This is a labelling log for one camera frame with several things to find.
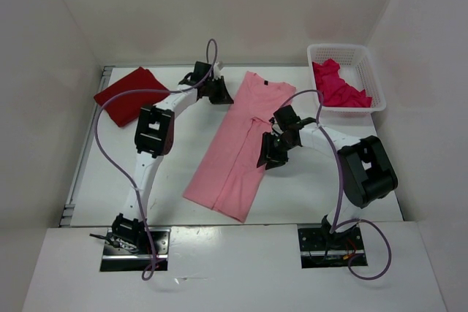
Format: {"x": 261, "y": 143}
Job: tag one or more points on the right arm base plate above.
{"x": 318, "y": 252}

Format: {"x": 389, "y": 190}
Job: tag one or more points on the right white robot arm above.
{"x": 365, "y": 171}

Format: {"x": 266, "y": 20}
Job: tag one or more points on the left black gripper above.
{"x": 221, "y": 96}

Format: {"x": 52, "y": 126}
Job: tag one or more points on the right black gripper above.
{"x": 267, "y": 150}

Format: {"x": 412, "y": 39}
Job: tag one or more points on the pink t-shirt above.
{"x": 227, "y": 178}

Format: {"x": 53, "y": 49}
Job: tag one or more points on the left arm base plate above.
{"x": 121, "y": 256}

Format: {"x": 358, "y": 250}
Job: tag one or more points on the dark red t-shirt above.
{"x": 126, "y": 109}

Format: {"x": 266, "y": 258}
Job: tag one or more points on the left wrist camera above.
{"x": 218, "y": 66}

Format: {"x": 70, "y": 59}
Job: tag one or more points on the white plastic basket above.
{"x": 356, "y": 69}

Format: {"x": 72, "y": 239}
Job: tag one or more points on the magenta t-shirt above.
{"x": 336, "y": 92}

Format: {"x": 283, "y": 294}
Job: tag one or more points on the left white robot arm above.
{"x": 154, "y": 139}

